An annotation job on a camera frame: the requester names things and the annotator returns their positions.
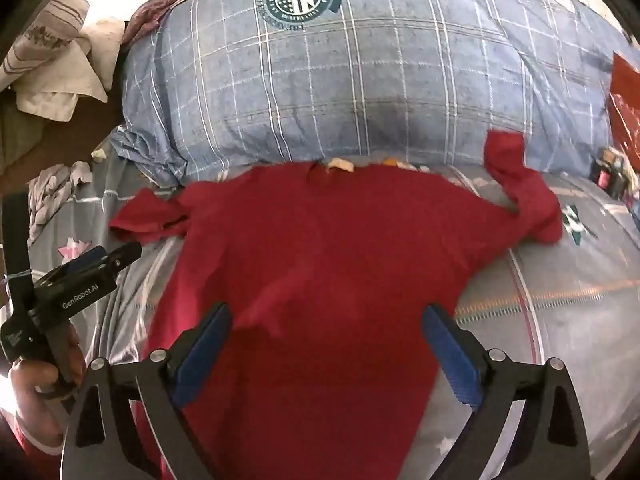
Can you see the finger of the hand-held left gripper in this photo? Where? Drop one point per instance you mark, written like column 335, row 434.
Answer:
column 122, row 257
column 87, row 259

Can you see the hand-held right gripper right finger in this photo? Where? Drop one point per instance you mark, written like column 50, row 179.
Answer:
column 452, row 355

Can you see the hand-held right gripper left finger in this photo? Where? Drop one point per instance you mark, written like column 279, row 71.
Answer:
column 202, row 355

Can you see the red t-shirt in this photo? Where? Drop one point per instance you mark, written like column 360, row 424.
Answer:
column 320, row 260

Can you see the person's left forearm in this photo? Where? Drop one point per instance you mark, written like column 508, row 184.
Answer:
column 30, row 460

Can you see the person's left hand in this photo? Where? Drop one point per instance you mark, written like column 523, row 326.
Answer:
column 30, row 385

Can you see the grey and white crumpled cloth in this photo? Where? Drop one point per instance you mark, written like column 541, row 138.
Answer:
column 50, row 195

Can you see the grey patterned bedsheet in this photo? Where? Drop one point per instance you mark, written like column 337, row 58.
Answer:
column 550, row 285

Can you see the olive green cloth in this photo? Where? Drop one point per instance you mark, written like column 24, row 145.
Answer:
column 20, row 135

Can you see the plain white cloth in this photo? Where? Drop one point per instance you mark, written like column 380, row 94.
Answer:
column 75, row 75

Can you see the white striped cloth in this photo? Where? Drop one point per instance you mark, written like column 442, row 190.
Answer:
column 45, row 35

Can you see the dark bottles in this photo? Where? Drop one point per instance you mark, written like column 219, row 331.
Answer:
column 607, row 172

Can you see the dark red patterned cloth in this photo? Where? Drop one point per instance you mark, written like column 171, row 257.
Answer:
column 155, row 10

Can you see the red plastic bag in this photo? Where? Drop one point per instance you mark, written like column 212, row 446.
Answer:
column 625, row 105

